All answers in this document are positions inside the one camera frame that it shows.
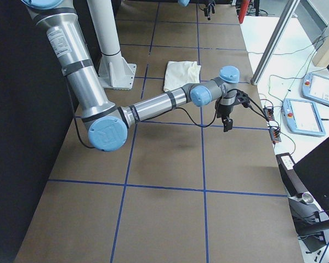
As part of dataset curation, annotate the white camera pole with base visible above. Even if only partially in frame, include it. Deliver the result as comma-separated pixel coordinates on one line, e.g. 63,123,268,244
87,0,137,90

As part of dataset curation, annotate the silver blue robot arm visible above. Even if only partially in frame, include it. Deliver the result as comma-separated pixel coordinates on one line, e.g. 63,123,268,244
177,0,215,21
25,1,240,152

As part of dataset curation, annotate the far teach pendant tablet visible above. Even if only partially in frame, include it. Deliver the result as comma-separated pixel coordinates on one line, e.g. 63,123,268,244
302,72,329,106

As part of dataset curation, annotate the black box with white label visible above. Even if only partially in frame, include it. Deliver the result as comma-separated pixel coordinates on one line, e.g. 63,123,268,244
276,153,308,196

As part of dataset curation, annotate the black orange connector box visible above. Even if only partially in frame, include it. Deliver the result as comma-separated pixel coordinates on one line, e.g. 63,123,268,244
269,127,281,144
263,107,275,121

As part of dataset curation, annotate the aluminium frame post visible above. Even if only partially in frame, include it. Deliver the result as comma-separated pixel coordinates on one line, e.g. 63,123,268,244
251,0,300,85

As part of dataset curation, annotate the near teach pendant tablet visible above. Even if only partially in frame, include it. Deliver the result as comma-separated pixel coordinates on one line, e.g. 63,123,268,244
282,99,326,137

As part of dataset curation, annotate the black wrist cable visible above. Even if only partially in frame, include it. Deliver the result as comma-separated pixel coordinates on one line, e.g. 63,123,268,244
65,73,273,150

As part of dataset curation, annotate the teach pendant tablet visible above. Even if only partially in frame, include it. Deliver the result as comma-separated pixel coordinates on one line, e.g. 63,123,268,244
282,99,326,137
302,72,329,106

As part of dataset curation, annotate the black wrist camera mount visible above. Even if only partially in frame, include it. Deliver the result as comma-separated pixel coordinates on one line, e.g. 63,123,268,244
234,91,251,108

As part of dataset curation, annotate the red cylinder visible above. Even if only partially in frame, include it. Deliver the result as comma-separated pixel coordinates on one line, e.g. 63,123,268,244
238,0,250,24

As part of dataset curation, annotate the far black orange connector box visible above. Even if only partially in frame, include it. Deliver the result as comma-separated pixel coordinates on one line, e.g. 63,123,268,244
263,107,275,121

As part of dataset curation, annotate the silver metal cup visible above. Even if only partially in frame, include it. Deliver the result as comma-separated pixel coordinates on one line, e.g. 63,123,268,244
295,192,314,205

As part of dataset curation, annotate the cream long sleeve shirt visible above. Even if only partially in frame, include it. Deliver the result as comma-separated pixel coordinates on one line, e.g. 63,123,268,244
163,61,201,92

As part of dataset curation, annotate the black monitor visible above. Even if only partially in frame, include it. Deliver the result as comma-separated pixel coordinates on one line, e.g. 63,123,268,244
293,137,329,216

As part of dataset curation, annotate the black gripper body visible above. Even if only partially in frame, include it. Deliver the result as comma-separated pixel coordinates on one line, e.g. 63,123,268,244
217,104,234,119
204,0,215,11

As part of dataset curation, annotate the near black orange connector box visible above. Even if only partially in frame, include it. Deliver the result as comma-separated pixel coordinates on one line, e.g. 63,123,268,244
269,127,281,144

